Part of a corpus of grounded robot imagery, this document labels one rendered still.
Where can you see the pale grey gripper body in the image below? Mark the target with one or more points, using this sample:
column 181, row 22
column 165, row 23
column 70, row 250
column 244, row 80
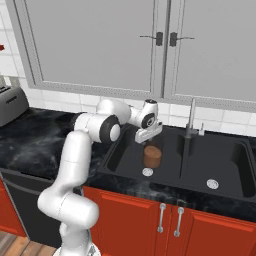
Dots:
column 148, row 134

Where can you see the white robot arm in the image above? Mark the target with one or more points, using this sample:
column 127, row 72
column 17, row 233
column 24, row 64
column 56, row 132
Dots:
column 75, row 160

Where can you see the brown jar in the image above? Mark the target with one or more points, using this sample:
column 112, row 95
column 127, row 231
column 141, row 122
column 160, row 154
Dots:
column 152, row 158

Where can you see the silver sink drain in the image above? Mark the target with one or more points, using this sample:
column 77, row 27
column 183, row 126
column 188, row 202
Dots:
column 212, row 184
column 147, row 172

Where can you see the grey sink tap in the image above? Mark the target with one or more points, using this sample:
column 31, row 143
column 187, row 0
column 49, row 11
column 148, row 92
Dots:
column 191, row 123

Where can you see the black double sink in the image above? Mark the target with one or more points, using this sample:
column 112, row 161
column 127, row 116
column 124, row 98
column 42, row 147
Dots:
column 213, row 160

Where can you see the red base cupboard door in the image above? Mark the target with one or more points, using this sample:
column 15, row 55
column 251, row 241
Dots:
column 126, row 223
column 216, row 236

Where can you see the silver toaster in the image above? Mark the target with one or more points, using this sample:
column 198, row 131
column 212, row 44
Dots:
column 11, row 105

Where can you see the black dishwasher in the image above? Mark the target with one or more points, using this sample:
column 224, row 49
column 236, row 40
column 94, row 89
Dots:
column 30, row 213

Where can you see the red base cupboard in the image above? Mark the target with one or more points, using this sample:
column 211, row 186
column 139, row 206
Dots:
column 9, row 213

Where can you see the small red thing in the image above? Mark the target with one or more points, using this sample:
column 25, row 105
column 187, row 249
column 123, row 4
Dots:
column 1, row 47

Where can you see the grey wall cupboard door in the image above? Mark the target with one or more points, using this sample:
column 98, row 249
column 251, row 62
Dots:
column 216, row 50
column 96, row 43

